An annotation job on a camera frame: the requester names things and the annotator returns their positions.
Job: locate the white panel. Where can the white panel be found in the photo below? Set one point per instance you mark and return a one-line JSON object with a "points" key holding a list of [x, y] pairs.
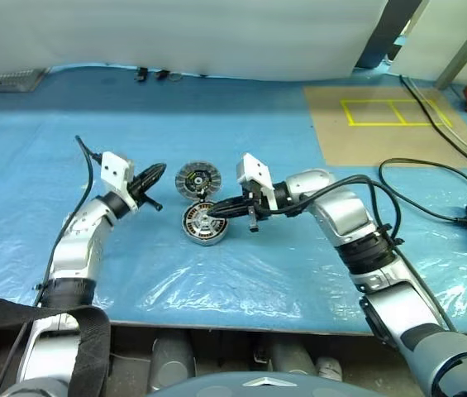
{"points": [[431, 37]]}

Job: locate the grey robot torso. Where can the grey robot torso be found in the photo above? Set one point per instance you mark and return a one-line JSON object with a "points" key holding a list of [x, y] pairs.
{"points": [[266, 384]]}

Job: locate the large white foam sheet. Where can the large white foam sheet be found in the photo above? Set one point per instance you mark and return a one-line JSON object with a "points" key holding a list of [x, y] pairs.
{"points": [[175, 33]]}

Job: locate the grey rounded cylinder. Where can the grey rounded cylinder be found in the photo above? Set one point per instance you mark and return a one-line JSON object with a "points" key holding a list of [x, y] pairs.
{"points": [[171, 355], [291, 355]]}

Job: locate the aluminium profile post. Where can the aluminium profile post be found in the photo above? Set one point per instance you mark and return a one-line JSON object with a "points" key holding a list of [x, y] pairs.
{"points": [[466, 45]]}

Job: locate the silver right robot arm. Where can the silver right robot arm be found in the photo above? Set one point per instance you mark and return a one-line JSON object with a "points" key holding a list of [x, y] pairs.
{"points": [[349, 219]]}

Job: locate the silver motor rotor housing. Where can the silver motor rotor housing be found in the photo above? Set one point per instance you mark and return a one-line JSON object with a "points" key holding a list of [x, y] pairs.
{"points": [[198, 181]]}

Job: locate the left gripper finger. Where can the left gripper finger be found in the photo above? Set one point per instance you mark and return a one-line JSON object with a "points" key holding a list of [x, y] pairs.
{"points": [[151, 184], [154, 170]]}

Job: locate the silver spoked motor rotor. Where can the silver spoked motor rotor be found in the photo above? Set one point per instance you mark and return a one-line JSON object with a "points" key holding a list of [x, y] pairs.
{"points": [[210, 226]]}

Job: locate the blue plastic table cover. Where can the blue plastic table cover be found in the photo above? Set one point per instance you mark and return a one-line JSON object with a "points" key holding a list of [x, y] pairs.
{"points": [[92, 124]]}

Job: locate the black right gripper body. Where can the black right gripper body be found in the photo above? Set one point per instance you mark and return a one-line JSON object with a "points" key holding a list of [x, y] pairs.
{"points": [[258, 204]]}

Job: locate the grey ribbed grille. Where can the grey ribbed grille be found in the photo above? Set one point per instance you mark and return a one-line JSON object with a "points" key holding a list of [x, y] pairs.
{"points": [[6, 78]]}

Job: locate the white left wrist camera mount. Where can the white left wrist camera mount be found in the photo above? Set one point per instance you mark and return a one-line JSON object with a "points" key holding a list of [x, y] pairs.
{"points": [[113, 169]]}

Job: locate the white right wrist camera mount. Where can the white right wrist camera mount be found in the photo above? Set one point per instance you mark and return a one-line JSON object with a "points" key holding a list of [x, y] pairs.
{"points": [[253, 169]]}

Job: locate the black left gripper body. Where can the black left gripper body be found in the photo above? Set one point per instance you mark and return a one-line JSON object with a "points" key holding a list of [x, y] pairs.
{"points": [[138, 192]]}

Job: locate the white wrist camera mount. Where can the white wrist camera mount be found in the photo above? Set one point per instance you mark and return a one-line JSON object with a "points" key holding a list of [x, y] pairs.
{"points": [[113, 169], [253, 169]]}

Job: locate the motor stator copper windings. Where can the motor stator copper windings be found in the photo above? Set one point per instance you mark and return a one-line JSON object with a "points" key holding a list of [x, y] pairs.
{"points": [[192, 218]]}

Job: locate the brown cardboard sheet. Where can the brown cardboard sheet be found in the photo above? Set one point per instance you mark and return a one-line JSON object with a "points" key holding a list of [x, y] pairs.
{"points": [[361, 140]]}

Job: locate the dark grey post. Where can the dark grey post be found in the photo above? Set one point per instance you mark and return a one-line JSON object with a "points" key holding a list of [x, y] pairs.
{"points": [[377, 45]]}

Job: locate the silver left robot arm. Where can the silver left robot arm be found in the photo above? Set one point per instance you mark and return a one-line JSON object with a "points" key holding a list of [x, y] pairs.
{"points": [[76, 248]]}

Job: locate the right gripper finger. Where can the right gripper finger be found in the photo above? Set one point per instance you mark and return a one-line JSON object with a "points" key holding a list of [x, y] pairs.
{"points": [[233, 213], [235, 203]]}

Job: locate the small black clip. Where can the small black clip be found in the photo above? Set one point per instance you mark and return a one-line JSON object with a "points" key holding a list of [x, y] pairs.
{"points": [[161, 75], [141, 74]]}

